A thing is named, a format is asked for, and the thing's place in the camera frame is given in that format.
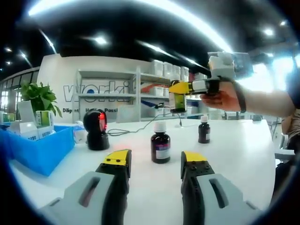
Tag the wide medicine bottle purple label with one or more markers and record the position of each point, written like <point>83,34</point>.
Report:
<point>160,145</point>

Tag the small white box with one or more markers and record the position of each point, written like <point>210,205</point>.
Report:
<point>80,134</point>

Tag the white table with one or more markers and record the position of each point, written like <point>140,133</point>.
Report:
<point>234,159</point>

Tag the row of white lidded bins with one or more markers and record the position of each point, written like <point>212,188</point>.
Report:
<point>161,112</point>
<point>160,91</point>

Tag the flat green medicine box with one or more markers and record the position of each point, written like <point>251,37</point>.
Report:
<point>7,117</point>

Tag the potted green plant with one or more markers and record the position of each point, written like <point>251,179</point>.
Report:
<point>41,95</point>

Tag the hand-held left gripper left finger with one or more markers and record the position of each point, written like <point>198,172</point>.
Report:
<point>103,187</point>

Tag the black handheld tool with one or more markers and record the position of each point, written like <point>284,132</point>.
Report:
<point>159,105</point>

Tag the grey metal shelf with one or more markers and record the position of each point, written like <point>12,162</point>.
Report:
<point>152,77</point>
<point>105,95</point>

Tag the tall medicine bottle green label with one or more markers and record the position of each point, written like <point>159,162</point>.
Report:
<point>178,103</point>

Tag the small dark object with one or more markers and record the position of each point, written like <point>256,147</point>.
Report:
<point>256,119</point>

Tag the white medicine box blue print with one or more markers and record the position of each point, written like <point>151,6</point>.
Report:
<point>46,134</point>
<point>24,130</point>

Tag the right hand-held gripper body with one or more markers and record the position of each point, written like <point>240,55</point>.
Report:
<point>221,68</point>

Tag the small dark medicine bottle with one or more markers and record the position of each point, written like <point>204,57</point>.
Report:
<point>204,131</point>

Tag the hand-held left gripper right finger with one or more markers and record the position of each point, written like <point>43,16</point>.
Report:
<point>206,187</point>

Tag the white office chair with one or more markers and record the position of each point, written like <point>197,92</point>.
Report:
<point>284,150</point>

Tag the person's dark clothed torso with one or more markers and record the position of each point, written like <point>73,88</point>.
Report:
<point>286,182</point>

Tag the blue plastic bin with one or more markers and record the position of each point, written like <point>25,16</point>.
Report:
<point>42,152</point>

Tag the black barcode scanner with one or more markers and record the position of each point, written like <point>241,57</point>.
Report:
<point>96,140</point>

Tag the person's right hand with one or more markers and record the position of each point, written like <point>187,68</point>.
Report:
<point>222,100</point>

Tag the green white medicine box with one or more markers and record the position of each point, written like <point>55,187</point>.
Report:
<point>44,118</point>

